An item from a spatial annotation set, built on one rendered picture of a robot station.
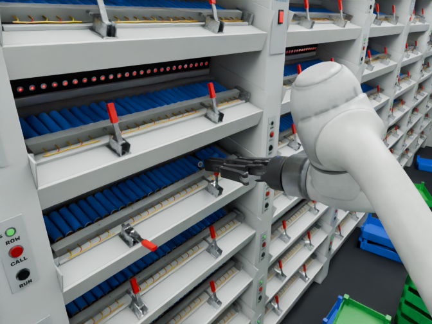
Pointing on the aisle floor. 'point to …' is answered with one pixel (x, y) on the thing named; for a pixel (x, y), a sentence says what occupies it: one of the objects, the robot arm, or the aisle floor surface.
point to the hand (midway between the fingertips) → (217, 164)
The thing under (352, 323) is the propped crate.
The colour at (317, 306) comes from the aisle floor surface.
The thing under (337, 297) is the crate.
